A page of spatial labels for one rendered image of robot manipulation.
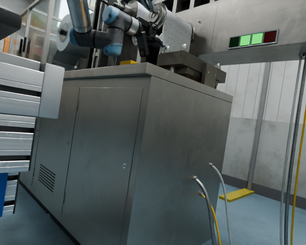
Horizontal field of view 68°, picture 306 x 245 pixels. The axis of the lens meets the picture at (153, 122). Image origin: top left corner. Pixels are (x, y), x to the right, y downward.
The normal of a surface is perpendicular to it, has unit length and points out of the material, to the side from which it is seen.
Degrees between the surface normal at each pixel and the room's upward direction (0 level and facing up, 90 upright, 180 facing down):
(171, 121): 90
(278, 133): 90
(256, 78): 90
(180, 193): 90
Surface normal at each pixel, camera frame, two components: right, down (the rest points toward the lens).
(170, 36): 0.69, 0.11
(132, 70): -0.70, -0.10
